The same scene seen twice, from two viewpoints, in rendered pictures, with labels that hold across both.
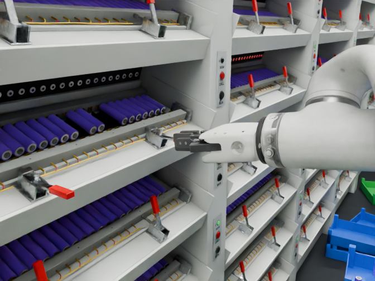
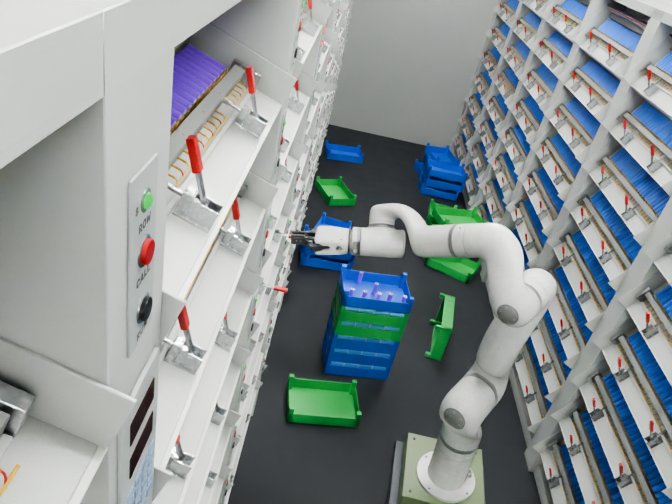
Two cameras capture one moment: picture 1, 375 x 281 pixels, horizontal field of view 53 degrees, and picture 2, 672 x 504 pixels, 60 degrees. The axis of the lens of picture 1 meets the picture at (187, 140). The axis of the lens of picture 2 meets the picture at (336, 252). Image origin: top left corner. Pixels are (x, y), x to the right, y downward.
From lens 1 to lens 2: 1.20 m
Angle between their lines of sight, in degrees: 36
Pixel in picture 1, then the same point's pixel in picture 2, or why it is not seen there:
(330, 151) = (384, 251)
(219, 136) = (329, 242)
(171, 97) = not seen: hidden behind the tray
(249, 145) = (345, 247)
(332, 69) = (386, 212)
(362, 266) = (349, 278)
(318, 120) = (379, 237)
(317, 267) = (295, 275)
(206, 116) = (287, 207)
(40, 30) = not seen: hidden behind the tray
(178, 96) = not seen: hidden behind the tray
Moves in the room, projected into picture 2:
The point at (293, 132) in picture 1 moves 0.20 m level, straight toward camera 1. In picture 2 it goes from (368, 242) to (389, 284)
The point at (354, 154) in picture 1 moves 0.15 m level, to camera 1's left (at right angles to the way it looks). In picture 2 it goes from (394, 253) to (351, 260)
